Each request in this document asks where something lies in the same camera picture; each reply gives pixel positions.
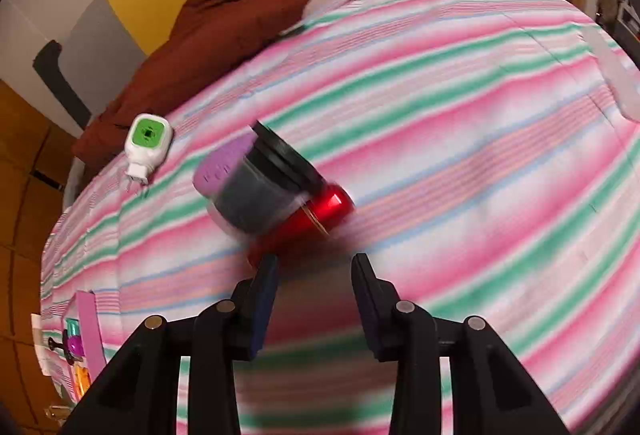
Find purple round lid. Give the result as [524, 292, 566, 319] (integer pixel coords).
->
[192, 137, 253, 196]

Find brown blanket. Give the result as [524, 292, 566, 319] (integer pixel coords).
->
[72, 0, 311, 170]

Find white tray with pink rim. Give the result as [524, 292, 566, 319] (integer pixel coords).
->
[60, 291, 108, 403]

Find wooden wardrobe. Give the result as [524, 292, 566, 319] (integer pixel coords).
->
[0, 80, 86, 435]

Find pink green striped blanket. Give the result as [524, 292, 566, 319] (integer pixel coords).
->
[40, 0, 640, 435]

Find white and green plug-in device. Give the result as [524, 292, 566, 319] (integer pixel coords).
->
[124, 113, 174, 188]

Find red metallic cylinder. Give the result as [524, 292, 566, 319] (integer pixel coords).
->
[247, 183, 356, 266]

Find grey cloth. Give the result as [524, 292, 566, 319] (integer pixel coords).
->
[582, 25, 640, 120]

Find grey jar with black lid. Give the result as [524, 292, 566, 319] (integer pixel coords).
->
[207, 120, 326, 236]

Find magenta plastic toy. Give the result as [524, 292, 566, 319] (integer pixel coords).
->
[64, 335, 86, 362]

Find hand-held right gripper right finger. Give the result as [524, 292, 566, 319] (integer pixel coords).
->
[351, 253, 571, 435]

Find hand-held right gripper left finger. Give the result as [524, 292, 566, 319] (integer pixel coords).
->
[60, 254, 280, 435]

